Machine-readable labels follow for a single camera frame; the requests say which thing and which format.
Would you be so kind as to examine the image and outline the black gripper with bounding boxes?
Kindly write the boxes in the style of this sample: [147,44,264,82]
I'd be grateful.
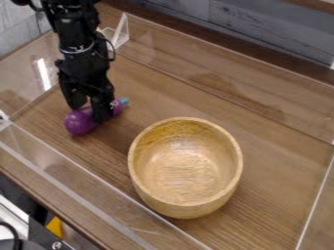
[55,48,115,124]

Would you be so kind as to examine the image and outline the purple toy eggplant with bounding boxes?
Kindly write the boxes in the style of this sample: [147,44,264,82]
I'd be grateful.
[65,97,131,136]

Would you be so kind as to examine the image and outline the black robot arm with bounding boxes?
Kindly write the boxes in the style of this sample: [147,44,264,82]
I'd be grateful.
[11,0,117,124]

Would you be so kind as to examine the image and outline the brown wooden bowl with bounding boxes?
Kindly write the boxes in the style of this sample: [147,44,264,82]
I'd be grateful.
[129,117,245,219]

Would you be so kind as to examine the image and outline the clear acrylic tray walls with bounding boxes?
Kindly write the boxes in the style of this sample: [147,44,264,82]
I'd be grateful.
[0,18,334,250]

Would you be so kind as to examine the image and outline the yellow black machine base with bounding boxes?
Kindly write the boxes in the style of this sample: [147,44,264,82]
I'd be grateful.
[0,174,101,250]

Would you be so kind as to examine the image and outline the clear acrylic corner bracket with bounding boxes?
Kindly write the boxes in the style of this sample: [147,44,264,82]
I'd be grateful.
[98,13,130,52]

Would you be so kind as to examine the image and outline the black cable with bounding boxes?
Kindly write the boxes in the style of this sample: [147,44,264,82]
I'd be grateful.
[0,221,25,250]

